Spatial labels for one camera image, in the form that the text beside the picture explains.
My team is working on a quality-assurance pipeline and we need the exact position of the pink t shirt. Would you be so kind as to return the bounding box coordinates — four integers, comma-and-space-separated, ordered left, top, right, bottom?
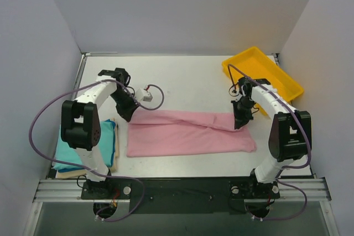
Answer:
127, 110, 257, 158

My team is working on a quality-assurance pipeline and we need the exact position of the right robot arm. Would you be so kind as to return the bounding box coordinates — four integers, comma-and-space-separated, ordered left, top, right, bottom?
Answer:
231, 77, 311, 197

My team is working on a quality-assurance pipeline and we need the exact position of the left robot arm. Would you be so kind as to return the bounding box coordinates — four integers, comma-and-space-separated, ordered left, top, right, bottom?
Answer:
61, 68, 138, 198

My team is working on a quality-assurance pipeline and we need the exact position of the yellow plastic tray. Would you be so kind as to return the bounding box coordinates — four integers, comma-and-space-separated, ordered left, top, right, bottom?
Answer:
222, 46, 304, 102

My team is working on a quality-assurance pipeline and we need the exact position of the beige folded t shirt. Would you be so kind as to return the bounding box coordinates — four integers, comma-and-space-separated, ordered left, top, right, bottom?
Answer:
54, 119, 119, 179

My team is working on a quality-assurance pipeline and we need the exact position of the blue folded t shirt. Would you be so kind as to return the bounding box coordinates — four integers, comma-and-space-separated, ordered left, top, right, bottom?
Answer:
59, 118, 117, 173

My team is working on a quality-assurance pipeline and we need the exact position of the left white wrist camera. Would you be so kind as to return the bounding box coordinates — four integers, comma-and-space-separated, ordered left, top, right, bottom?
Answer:
135, 88, 153, 102

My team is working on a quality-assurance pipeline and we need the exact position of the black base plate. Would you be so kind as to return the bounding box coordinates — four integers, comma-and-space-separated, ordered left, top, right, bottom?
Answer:
81, 176, 280, 217

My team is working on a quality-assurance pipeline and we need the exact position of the aluminium rail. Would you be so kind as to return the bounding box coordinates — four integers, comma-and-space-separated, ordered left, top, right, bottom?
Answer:
34, 177, 331, 203

